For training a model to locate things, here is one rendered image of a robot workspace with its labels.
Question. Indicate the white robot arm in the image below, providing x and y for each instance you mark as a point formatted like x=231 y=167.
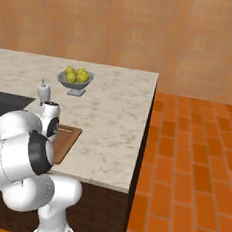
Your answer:
x=20 y=159

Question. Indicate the brown wooden cutting board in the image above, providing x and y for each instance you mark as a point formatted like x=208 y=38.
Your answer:
x=65 y=140

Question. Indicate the dark wood counter cabinet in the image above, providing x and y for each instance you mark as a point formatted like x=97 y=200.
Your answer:
x=102 y=210

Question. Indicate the grey fruit bowl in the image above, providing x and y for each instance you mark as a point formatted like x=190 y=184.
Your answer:
x=74 y=85

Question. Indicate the yellow-green pear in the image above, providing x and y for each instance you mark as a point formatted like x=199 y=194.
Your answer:
x=80 y=71
x=71 y=77
x=81 y=77
x=69 y=70

